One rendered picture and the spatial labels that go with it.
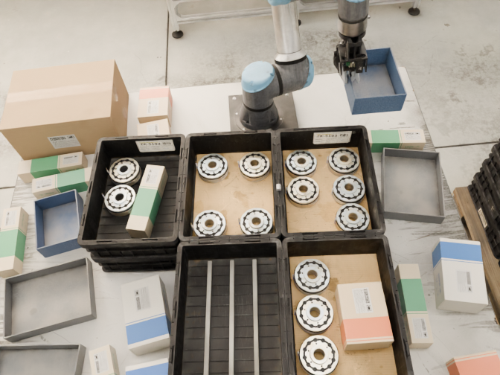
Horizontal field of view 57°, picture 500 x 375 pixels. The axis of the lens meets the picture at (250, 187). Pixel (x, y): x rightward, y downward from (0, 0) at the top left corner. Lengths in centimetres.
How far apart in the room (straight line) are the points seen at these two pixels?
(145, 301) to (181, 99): 91
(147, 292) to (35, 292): 41
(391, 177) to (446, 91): 143
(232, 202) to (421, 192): 68
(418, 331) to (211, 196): 75
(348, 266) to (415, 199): 43
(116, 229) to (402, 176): 102
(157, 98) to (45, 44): 189
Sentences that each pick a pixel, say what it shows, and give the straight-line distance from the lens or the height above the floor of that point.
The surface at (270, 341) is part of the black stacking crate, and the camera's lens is 133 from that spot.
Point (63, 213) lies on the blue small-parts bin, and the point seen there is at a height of 70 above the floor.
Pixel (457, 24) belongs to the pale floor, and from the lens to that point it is 358.
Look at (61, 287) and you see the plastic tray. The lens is 167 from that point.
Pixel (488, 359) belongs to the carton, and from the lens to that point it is 149.
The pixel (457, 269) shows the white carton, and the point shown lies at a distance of 153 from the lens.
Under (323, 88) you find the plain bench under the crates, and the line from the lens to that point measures 199.
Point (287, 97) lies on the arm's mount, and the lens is 189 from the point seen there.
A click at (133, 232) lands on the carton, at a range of 147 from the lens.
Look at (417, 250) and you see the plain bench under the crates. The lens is 162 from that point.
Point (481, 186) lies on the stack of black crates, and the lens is 238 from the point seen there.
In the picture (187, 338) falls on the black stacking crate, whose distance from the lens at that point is 135.
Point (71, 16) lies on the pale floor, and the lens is 385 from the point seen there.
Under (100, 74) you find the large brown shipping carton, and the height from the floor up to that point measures 90.
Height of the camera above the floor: 212
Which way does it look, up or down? 58 degrees down
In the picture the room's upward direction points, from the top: 6 degrees counter-clockwise
